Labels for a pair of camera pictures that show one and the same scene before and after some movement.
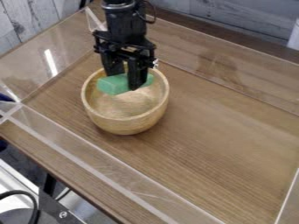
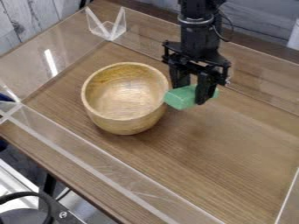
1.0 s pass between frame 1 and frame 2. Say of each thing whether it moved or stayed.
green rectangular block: moved
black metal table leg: stayed
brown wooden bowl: stayed
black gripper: moved
